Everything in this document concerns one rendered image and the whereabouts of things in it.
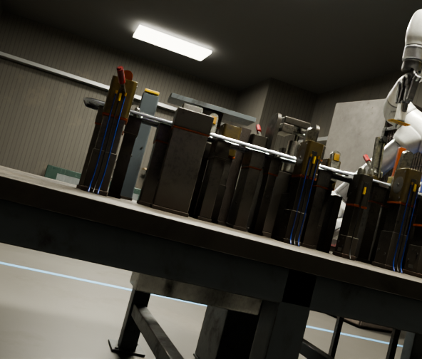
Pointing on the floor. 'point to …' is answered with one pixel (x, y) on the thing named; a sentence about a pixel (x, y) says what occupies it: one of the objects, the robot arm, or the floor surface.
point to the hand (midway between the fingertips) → (400, 112)
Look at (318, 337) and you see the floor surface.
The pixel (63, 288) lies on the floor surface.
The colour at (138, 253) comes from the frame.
